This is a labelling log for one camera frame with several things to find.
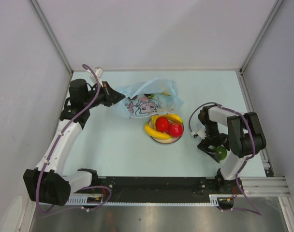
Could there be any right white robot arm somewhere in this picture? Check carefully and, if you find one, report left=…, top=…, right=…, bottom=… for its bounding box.
left=197, top=103, right=266, bottom=194

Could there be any white slotted cable duct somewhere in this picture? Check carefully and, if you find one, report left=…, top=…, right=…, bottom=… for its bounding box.
left=65, top=194, right=219, bottom=207

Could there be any yellow fake banana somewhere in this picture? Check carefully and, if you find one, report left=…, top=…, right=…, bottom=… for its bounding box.
left=144, top=122, right=172, bottom=140

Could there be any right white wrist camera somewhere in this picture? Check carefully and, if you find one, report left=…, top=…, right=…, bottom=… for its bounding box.
left=191, top=128, right=206, bottom=140

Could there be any aluminium frame rail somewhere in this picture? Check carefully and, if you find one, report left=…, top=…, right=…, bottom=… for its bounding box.
left=27, top=176, right=290, bottom=195
left=236, top=70, right=275, bottom=177

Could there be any aluminium frame right rail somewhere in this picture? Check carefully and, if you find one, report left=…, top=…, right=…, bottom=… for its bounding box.
left=236, top=70, right=275, bottom=177

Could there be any white plate with red characters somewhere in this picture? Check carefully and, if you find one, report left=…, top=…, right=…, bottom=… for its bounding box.
left=144, top=119, right=181, bottom=144

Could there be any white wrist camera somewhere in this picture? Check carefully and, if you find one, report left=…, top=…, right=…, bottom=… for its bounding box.
left=191, top=128, right=206, bottom=140
left=89, top=67, right=104, bottom=83

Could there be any aluminium frame front rail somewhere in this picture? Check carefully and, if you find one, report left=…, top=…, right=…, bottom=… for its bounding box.
left=27, top=176, right=290, bottom=195

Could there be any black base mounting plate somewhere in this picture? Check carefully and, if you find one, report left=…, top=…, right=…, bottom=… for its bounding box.
left=91, top=176, right=243, bottom=200

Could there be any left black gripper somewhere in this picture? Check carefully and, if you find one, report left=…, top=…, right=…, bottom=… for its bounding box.
left=83, top=82, right=125, bottom=109

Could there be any red fake apple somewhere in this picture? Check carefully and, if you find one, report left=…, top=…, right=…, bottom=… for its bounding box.
left=155, top=116, right=170, bottom=132

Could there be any light blue plastic bag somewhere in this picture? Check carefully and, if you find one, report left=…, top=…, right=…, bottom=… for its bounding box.
left=113, top=78, right=184, bottom=119

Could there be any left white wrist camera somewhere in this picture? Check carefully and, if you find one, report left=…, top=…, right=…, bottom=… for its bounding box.
left=89, top=67, right=104, bottom=83

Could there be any left aluminium corner post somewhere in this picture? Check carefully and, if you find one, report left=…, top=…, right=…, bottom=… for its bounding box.
left=28, top=0, right=73, bottom=76

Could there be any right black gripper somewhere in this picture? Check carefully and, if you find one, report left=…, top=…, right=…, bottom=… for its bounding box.
left=198, top=121, right=231, bottom=163

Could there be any right aluminium corner post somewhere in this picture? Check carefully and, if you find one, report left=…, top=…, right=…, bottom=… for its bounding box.
left=239, top=0, right=285, bottom=75

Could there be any aluminium corner post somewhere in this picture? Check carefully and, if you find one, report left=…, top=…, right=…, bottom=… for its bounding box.
left=28, top=0, right=73, bottom=76
left=239, top=0, right=285, bottom=75

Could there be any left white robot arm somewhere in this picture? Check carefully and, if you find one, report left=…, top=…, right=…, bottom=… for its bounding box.
left=23, top=79, right=125, bottom=206

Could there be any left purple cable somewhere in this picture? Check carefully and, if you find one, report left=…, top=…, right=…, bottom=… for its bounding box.
left=35, top=63, right=112, bottom=218

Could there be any red fake pepper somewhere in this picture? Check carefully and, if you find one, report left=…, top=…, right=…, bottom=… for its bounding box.
left=168, top=122, right=184, bottom=138

